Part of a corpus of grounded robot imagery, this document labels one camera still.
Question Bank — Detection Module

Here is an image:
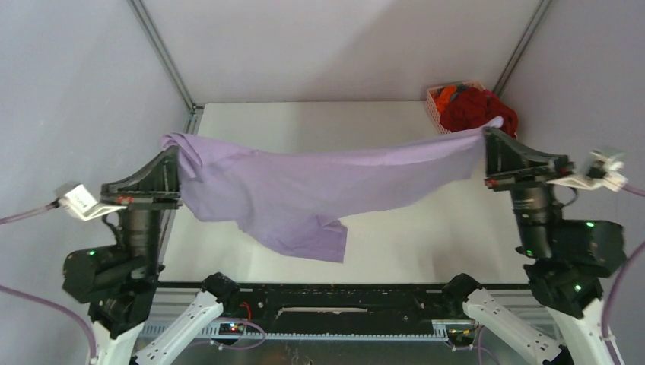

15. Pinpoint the lavender t shirt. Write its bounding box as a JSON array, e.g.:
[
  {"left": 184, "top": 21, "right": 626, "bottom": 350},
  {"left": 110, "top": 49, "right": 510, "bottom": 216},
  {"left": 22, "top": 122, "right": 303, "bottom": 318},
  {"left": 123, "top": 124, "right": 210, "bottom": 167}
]
[{"left": 161, "top": 127, "right": 485, "bottom": 263}]

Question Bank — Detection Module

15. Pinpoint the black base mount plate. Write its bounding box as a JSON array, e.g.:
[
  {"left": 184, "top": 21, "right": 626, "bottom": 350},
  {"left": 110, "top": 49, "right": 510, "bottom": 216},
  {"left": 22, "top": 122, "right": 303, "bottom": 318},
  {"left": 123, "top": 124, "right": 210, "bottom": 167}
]
[{"left": 224, "top": 283, "right": 474, "bottom": 337}]

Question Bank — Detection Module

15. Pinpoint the red t shirt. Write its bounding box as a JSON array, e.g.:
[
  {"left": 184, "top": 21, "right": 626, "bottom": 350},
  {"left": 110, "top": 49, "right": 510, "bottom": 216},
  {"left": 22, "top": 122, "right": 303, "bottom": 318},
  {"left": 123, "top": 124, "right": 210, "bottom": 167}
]
[{"left": 440, "top": 87, "right": 519, "bottom": 139}]

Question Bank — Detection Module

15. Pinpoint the right corner aluminium post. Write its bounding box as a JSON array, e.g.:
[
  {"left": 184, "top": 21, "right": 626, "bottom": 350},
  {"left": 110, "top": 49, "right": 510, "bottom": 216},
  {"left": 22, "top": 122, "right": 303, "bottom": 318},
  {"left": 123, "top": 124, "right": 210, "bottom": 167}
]
[{"left": 492, "top": 0, "right": 554, "bottom": 96}]

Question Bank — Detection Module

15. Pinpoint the left corner aluminium post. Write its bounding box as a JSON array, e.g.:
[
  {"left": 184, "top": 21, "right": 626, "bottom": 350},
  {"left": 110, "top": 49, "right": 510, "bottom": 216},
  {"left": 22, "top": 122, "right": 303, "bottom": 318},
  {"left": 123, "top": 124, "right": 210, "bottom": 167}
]
[{"left": 127, "top": 0, "right": 198, "bottom": 113}]

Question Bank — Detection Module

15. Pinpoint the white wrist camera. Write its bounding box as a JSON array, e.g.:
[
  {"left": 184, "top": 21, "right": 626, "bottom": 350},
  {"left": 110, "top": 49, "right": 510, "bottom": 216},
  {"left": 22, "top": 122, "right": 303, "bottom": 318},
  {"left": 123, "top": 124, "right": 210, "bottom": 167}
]
[
  {"left": 548, "top": 147, "right": 628, "bottom": 192},
  {"left": 55, "top": 182, "right": 126, "bottom": 221}
]

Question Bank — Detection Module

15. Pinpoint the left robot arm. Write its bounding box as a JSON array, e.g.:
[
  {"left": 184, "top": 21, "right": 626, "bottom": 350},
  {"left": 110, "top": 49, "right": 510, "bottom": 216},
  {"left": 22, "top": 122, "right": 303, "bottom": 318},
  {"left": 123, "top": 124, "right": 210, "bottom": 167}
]
[{"left": 56, "top": 147, "right": 240, "bottom": 364}]

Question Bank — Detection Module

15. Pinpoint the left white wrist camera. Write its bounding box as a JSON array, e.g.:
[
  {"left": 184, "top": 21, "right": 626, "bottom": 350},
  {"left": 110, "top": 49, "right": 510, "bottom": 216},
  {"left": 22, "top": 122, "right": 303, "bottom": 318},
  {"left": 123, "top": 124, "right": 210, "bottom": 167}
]
[{"left": 55, "top": 182, "right": 126, "bottom": 221}]

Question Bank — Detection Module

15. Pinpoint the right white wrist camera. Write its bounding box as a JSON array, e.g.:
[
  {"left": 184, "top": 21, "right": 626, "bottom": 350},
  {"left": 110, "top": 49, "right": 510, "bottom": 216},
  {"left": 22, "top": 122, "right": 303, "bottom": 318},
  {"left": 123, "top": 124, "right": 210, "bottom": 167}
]
[{"left": 548, "top": 147, "right": 628, "bottom": 192}]

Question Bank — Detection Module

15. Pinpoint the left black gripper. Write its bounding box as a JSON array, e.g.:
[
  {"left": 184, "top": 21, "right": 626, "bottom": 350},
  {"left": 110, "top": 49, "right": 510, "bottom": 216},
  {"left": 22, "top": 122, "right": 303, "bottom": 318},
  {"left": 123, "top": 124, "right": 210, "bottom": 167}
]
[{"left": 103, "top": 143, "right": 185, "bottom": 278}]

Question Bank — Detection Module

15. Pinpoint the corner aluminium post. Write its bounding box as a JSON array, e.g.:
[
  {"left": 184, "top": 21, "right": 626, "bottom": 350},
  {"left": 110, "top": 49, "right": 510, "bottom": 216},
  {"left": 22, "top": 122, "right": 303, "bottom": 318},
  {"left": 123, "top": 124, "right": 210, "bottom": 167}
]
[
  {"left": 492, "top": 0, "right": 554, "bottom": 96},
  {"left": 127, "top": 0, "right": 198, "bottom": 113}
]

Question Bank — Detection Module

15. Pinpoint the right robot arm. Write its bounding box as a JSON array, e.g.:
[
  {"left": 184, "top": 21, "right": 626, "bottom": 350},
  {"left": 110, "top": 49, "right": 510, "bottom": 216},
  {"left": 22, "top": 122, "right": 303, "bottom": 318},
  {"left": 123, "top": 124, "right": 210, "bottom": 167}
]
[{"left": 442, "top": 127, "right": 627, "bottom": 364}]

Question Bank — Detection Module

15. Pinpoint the pink laundry basket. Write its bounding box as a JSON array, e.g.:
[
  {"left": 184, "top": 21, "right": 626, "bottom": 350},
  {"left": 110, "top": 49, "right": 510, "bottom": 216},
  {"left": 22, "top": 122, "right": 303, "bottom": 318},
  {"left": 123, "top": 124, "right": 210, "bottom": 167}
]
[{"left": 425, "top": 81, "right": 487, "bottom": 135}]

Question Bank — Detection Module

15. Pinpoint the aluminium frame rail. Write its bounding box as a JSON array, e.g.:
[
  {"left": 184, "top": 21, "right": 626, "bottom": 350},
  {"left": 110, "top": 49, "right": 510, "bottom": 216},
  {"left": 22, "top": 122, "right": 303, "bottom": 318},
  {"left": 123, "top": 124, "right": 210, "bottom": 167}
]
[{"left": 100, "top": 287, "right": 588, "bottom": 365}]

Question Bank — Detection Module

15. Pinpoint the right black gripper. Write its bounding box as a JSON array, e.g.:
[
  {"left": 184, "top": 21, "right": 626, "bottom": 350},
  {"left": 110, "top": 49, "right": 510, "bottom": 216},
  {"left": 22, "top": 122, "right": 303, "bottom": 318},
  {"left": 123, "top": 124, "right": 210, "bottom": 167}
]
[{"left": 479, "top": 123, "right": 570, "bottom": 256}]

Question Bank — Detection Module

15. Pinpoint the orange t shirt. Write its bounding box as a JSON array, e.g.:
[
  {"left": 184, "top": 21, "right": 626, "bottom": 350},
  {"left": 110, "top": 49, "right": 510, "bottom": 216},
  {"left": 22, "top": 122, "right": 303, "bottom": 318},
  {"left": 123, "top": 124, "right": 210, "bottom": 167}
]
[{"left": 434, "top": 85, "right": 457, "bottom": 114}]

